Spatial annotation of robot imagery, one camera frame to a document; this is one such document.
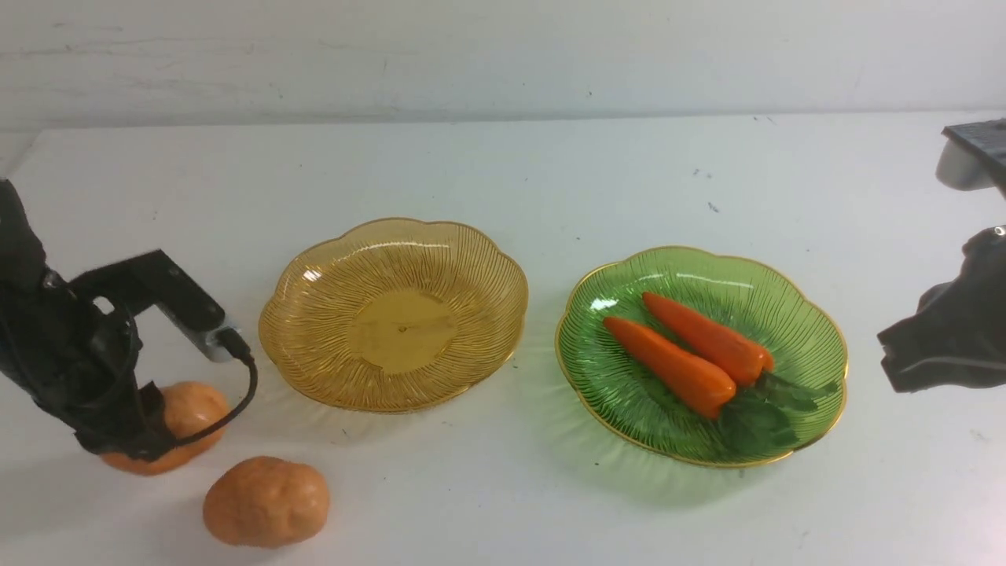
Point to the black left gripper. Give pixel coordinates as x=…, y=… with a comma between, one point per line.
x=91, y=387

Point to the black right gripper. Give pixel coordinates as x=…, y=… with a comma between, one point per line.
x=957, y=335

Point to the potato nearer the amber plate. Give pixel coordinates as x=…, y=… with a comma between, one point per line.
x=190, y=407

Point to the potato farther from amber plate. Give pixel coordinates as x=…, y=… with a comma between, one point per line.
x=267, y=503

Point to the orange carrot with green leaves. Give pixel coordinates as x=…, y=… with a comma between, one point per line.
x=746, y=424

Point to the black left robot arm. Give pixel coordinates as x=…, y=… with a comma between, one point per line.
x=41, y=314

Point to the green ribbed plastic plate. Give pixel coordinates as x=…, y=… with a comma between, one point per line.
x=741, y=293

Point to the amber ribbed plastic plate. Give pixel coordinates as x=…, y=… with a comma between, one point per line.
x=395, y=316

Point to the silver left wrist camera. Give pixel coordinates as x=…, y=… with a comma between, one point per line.
x=154, y=279

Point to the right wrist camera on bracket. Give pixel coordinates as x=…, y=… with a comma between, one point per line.
x=973, y=157

